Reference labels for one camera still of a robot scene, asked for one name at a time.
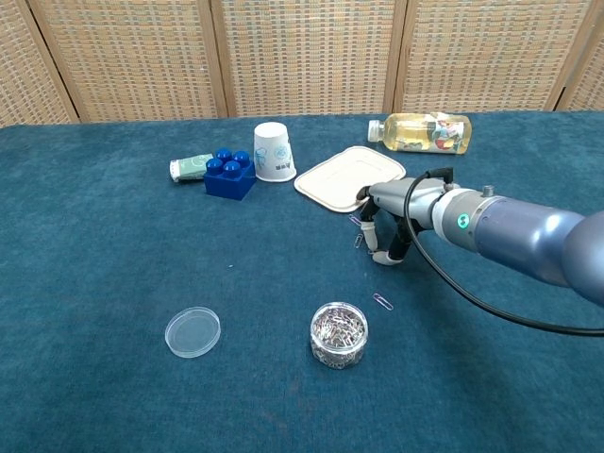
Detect woven folding screen panel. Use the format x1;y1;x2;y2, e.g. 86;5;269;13
210;0;408;118
0;0;79;128
26;0;237;124
556;18;604;112
393;0;601;114

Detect green white rolled packet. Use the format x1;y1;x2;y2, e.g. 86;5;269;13
169;153;214;184

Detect clear round plastic lid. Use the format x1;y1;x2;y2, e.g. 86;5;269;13
164;306;222;360

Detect clear jar of paperclips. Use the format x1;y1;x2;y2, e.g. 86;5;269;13
310;301;370;371

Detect black cable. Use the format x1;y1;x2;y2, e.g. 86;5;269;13
403;167;604;338

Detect blue toy building block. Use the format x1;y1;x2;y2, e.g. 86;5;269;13
203;147;258;202

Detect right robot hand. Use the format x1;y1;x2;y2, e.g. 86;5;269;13
356;179;447;267

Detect teal table cloth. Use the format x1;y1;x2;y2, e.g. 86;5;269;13
0;110;604;453

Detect beige rectangular tray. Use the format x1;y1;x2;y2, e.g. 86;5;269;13
293;145;408;214

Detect bottle of yellow liquid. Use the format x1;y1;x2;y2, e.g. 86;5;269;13
367;111;473;156

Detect white paper cup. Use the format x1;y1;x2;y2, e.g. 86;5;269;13
252;121;298;183

